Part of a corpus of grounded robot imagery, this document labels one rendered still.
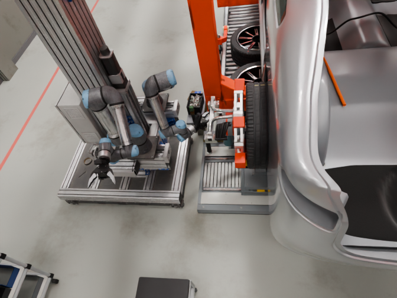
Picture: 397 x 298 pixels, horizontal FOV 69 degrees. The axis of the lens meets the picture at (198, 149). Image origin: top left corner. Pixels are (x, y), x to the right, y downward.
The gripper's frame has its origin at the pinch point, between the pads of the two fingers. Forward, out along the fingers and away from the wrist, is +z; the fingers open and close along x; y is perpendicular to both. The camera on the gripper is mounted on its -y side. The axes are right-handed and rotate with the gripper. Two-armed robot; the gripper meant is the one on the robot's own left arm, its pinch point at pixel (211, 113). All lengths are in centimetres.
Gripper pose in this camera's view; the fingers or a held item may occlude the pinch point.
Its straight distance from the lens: 240.5
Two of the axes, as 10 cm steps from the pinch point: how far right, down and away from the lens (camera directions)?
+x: 6.3, 5.7, -5.3
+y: 1.5, 5.8, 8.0
